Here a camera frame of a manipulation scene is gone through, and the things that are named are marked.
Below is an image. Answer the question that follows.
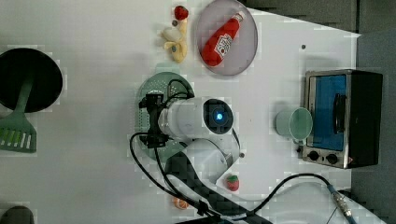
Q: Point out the orange slice toy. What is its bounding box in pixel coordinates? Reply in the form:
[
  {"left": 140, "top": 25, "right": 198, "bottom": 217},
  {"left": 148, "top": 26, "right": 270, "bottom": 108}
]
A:
[{"left": 173, "top": 197, "right": 189, "bottom": 210}]

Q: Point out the red toy strawberry bottom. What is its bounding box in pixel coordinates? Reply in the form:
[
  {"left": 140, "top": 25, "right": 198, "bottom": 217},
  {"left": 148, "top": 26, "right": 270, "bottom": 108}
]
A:
[{"left": 226, "top": 175, "right": 239, "bottom": 191}]

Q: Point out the grey round plate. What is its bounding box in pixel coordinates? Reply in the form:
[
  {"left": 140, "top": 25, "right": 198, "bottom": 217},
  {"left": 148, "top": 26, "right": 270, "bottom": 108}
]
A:
[{"left": 195, "top": 0, "right": 258, "bottom": 76}]

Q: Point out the green slotted spatula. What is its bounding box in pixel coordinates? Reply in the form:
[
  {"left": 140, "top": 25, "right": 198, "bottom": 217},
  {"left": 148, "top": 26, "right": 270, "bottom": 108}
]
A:
[{"left": 0, "top": 77, "right": 36, "bottom": 153}]

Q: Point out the yellow peeled toy banana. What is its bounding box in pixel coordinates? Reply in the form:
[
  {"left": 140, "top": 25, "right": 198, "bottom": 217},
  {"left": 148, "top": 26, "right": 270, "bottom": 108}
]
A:
[{"left": 162, "top": 19, "right": 188, "bottom": 63}]

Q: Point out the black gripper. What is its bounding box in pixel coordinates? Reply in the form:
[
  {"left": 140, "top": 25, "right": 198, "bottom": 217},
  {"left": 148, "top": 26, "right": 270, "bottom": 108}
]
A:
[{"left": 138, "top": 93, "right": 169, "bottom": 148}]

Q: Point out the grey object bottom left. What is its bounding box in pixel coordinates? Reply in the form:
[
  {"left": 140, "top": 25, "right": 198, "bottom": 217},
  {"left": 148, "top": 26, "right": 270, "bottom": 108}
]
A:
[{"left": 0, "top": 206, "right": 35, "bottom": 224}]

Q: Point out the mint green plastic cup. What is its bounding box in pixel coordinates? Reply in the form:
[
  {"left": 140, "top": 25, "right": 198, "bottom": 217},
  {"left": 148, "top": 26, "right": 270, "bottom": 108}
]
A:
[{"left": 276, "top": 107, "right": 313, "bottom": 146}]

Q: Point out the red plush ketchup bottle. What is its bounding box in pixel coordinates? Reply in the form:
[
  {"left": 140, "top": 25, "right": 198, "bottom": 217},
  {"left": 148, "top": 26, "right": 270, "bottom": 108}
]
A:
[{"left": 201, "top": 11, "right": 246, "bottom": 67}]

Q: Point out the black round pan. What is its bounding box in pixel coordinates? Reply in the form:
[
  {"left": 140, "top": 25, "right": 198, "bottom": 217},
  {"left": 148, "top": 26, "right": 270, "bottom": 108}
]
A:
[{"left": 0, "top": 48, "right": 64, "bottom": 113}]

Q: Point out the silver black toaster oven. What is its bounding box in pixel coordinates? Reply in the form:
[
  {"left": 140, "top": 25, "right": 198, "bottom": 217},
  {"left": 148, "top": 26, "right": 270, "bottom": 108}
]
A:
[{"left": 302, "top": 69, "right": 383, "bottom": 169}]

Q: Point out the mint green plastic strainer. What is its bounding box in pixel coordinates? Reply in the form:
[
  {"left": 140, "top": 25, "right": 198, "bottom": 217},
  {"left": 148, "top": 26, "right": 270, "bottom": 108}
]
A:
[{"left": 134, "top": 63, "right": 194, "bottom": 161}]

